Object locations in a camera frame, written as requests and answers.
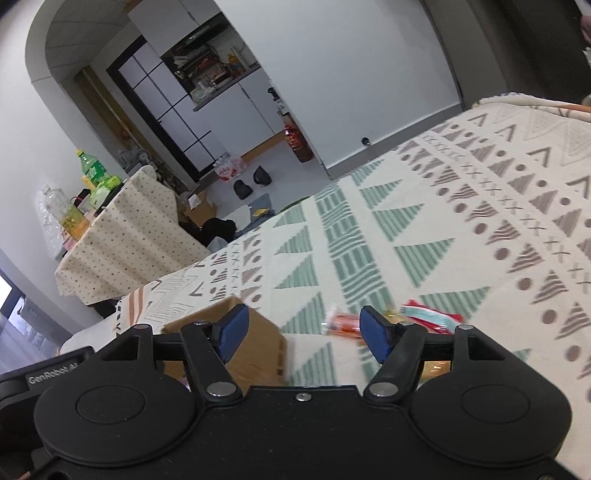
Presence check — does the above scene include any orange biscuit pack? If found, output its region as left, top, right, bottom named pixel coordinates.
left=420, top=361, right=451, bottom=383

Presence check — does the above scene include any red white snack packet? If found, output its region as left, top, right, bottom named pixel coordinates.
left=400, top=300, right=464, bottom=335

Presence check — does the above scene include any brown cardboard box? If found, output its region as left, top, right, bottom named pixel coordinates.
left=160, top=296, right=287, bottom=393

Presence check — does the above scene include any orange small snack packet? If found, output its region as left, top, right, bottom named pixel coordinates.
left=322, top=309, right=362, bottom=339

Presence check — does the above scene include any dotted cream tablecloth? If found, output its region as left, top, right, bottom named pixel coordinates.
left=54, top=166, right=209, bottom=306

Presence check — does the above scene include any small floor cardboard box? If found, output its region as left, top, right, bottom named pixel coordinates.
left=184, top=191, right=217, bottom=227

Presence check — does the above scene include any black shoe left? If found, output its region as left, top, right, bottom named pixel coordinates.
left=232, top=180, right=253, bottom=200

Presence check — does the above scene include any black shoe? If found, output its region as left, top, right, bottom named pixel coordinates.
left=252, top=166, right=273, bottom=186
left=232, top=180, right=253, bottom=200

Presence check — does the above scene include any patterned bed cover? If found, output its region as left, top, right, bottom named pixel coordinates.
left=65, top=94, right=590, bottom=479

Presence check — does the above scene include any yellow drink bottle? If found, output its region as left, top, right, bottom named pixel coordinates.
left=59, top=205, right=90, bottom=241

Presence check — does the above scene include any black shoe right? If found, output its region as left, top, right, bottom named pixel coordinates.
left=252, top=166, right=273, bottom=186

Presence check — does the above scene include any red white plastic bag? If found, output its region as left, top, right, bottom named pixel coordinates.
left=213, top=153, right=247, bottom=182

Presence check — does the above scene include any green soda bottle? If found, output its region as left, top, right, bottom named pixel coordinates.
left=76, top=150, right=122, bottom=192

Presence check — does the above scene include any red oil bottle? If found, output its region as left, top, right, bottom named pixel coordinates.
left=283, top=113, right=315, bottom=163

